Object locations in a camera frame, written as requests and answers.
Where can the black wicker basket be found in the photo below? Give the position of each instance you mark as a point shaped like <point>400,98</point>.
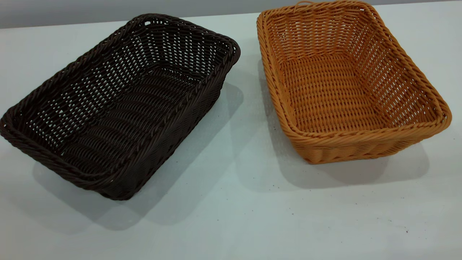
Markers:
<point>180,108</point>

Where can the orange wicker basket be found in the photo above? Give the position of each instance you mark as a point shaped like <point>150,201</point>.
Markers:
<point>325,94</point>

